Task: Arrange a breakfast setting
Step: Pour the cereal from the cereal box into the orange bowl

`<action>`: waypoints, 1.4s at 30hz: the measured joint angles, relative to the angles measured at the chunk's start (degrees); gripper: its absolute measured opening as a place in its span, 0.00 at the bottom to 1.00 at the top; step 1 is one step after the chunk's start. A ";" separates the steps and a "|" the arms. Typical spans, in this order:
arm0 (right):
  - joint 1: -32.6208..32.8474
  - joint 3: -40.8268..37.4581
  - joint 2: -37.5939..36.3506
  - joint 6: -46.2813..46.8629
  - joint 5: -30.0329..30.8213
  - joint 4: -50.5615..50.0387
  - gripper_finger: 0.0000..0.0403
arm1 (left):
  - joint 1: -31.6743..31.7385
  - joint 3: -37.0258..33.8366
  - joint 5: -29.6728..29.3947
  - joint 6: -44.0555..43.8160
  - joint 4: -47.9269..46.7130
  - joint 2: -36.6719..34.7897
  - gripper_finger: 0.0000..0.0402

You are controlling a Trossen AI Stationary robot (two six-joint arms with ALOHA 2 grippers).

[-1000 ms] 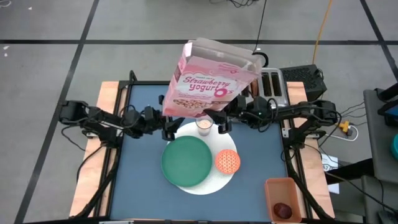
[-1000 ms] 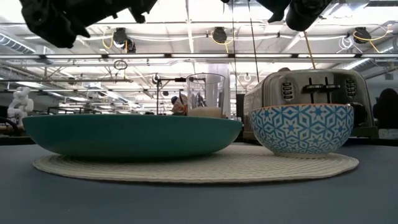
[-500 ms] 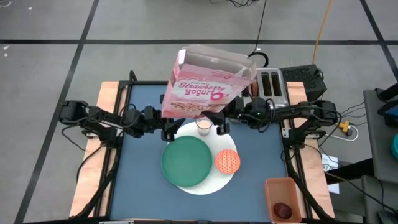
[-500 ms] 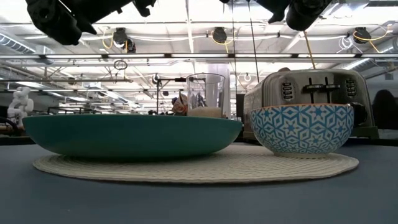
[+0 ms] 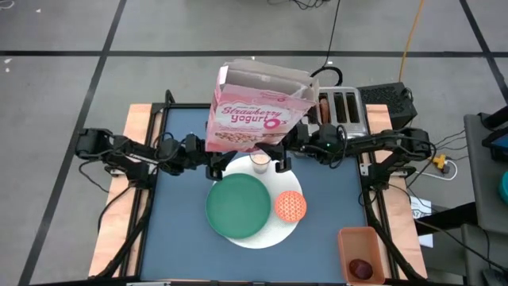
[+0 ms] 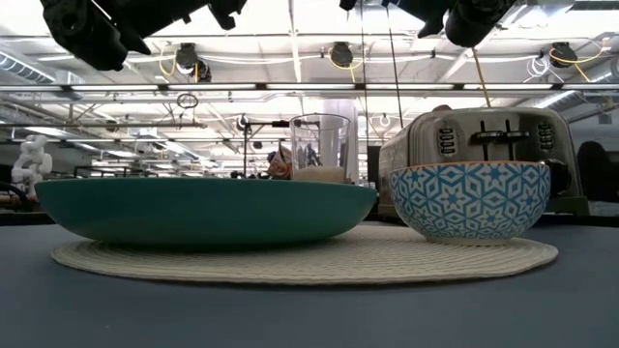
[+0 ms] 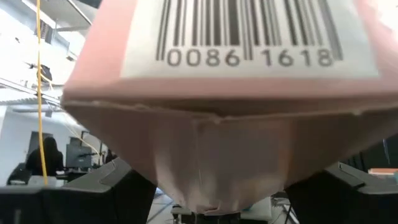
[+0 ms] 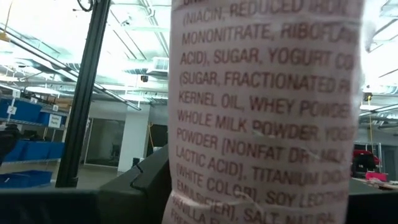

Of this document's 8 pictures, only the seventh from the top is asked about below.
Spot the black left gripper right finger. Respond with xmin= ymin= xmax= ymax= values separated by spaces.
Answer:
xmin=284 ymin=161 xmax=398 ymax=224

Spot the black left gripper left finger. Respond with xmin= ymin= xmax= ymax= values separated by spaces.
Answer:
xmin=0 ymin=157 xmax=157 ymax=224

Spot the pink yogurt cereal box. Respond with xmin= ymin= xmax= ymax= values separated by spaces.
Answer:
xmin=60 ymin=0 xmax=398 ymax=215

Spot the dark computer monitor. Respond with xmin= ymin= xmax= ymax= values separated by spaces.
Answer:
xmin=65 ymin=144 xmax=94 ymax=169

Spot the person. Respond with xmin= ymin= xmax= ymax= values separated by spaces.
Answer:
xmin=24 ymin=136 xmax=65 ymax=177

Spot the thin yellow hanging cable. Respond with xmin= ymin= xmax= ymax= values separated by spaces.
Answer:
xmin=35 ymin=0 xmax=50 ymax=187

